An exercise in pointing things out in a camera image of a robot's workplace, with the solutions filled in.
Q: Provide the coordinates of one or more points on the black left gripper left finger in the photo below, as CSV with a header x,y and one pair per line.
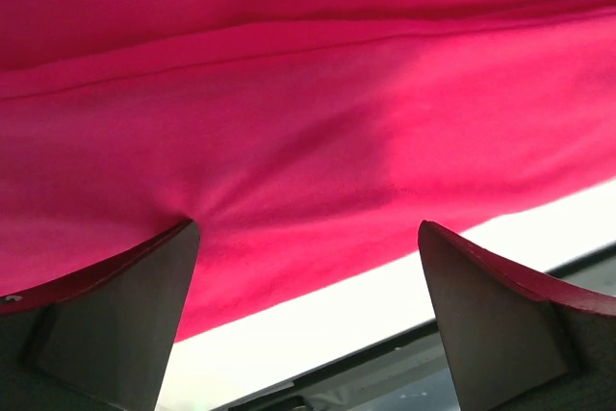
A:
x,y
99,338

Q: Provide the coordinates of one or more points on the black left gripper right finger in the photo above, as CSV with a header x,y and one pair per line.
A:
x,y
516,338

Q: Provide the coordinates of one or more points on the pink t shirt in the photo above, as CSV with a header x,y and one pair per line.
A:
x,y
307,138

